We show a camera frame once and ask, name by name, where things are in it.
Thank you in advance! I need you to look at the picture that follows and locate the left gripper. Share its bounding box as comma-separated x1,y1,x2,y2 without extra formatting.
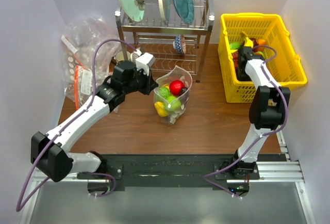
123,66,158,95

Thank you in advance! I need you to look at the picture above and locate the green toy lime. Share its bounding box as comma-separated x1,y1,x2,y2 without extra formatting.
158,87,171,99

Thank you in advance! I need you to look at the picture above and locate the yellow toy lemon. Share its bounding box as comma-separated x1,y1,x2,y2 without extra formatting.
154,101,169,117

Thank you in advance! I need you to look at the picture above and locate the clear zip top bag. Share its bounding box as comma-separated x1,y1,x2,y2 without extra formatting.
153,66,192,125

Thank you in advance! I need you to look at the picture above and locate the red toy apple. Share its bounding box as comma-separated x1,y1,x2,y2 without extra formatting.
169,80,185,96

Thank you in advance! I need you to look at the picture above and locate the green toy apple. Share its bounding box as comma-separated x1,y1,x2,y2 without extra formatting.
164,95,182,111

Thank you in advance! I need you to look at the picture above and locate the dark toy plum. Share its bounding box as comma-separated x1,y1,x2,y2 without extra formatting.
180,87,188,95

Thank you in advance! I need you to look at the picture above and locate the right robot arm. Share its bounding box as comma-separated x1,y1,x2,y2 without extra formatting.
227,46,291,179

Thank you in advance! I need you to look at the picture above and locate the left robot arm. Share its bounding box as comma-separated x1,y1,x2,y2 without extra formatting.
31,55,158,182

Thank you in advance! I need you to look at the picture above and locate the orange zipper bag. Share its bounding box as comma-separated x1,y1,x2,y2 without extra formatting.
64,65,116,111

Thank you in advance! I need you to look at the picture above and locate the yellow toy banana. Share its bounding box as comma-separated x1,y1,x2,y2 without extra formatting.
240,31,254,48

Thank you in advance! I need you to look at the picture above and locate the green toy fruit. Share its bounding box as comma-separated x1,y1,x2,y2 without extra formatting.
229,42,242,50

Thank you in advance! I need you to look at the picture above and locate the orange toy fruit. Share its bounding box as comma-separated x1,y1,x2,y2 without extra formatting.
257,39,266,45

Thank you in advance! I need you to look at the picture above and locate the grey patterned bowl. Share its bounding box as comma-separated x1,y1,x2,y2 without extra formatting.
130,51,140,63

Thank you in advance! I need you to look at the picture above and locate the cream enamel mug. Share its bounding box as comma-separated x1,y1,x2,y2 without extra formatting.
113,51,130,65

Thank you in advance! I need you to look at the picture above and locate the yellow plastic basket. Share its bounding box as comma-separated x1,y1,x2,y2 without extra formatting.
218,12,307,103

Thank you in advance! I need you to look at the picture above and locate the metal dish rack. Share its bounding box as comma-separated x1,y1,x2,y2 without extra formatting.
114,0,215,82

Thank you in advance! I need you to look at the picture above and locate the blue patterned bowl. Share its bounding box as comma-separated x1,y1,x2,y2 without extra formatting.
173,35,186,54

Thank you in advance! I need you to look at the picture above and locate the pile of clear bags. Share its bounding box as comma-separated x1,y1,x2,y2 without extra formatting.
61,13,121,84

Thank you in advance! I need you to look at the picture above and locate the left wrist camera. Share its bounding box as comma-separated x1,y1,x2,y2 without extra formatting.
135,53,155,76

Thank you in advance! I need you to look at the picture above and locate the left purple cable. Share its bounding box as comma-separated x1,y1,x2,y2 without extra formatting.
15,39,144,212

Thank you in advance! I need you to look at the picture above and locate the purple cable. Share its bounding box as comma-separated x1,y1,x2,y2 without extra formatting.
203,44,289,199
15,39,144,212

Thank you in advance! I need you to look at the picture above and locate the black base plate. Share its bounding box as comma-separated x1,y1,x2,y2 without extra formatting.
76,153,261,193

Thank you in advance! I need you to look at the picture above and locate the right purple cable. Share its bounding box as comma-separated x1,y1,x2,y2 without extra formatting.
203,44,289,199

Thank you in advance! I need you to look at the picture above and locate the aluminium frame rail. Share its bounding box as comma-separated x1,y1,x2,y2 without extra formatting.
22,133,316,223

